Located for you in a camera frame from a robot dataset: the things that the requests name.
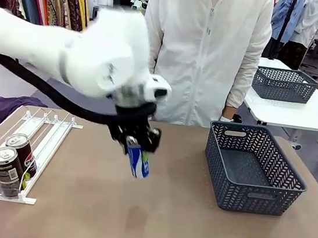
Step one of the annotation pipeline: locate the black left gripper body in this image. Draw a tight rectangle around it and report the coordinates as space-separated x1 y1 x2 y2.
105 97 167 155

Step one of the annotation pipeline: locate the blue Pepsi can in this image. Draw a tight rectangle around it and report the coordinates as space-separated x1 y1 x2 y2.
121 136 156 182

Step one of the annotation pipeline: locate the dark can with barcode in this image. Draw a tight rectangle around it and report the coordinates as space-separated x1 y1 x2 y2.
0 145 30 201

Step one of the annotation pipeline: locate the person's left hand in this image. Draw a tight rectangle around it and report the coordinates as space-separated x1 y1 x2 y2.
220 104 238 124

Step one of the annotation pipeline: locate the person in white jacket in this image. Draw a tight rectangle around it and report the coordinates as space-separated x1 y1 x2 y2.
131 0 277 136

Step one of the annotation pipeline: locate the black Pepsi can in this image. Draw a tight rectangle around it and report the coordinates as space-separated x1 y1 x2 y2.
1 132 42 182

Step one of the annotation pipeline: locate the blue-grey plastic basket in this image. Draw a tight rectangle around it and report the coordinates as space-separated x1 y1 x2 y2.
196 119 316 221
250 65 318 106

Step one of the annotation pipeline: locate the white side table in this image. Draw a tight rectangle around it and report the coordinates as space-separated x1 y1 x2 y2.
238 55 318 146

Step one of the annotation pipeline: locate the bystander in blue shirt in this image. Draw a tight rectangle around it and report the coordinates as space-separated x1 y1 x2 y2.
265 0 299 62

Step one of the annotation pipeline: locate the bystander in white coat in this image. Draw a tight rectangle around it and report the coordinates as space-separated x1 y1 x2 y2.
285 0 318 73

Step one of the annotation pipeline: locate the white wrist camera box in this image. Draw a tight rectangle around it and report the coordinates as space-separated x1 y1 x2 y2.
142 74 174 106

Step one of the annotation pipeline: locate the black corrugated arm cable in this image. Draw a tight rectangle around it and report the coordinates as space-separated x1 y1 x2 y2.
0 53 162 132

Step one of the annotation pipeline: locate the white wire can dispenser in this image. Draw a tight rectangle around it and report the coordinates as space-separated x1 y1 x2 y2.
0 105 85 211

